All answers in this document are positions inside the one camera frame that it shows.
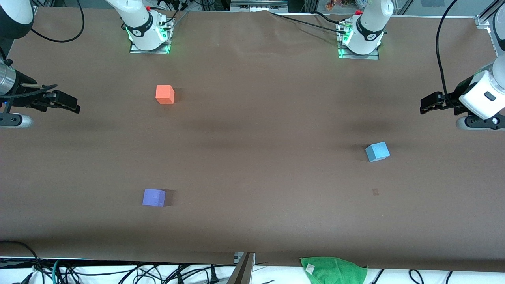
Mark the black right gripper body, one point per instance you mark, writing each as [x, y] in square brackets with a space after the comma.
[24, 99]

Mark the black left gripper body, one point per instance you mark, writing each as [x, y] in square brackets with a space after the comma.
[450, 100]

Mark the light blue foam block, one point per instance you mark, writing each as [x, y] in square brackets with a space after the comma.
[377, 152]

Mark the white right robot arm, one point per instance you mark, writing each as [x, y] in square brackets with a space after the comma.
[140, 23]

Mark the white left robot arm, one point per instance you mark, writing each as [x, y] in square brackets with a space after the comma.
[369, 27]

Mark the orange foam block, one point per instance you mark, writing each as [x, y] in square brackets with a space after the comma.
[165, 95]

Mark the purple foam block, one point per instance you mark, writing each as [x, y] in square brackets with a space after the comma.
[154, 198]

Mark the small colourful toy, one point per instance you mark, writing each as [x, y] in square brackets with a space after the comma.
[334, 4]

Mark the brown table cover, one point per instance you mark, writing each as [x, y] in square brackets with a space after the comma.
[256, 157]

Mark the green microfibre cloth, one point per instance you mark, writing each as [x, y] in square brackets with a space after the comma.
[335, 272]

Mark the white bench surface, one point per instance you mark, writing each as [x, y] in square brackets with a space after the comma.
[284, 274]

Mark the black power plug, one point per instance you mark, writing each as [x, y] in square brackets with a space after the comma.
[213, 276]

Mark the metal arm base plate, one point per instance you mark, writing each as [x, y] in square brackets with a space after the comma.
[136, 51]
[375, 55]

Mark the aluminium table edge rail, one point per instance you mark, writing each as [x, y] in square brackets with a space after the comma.
[483, 21]

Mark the grey aluminium frame rail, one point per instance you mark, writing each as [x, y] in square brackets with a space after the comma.
[258, 4]

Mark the grey metal post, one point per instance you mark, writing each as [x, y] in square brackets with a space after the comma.
[242, 274]

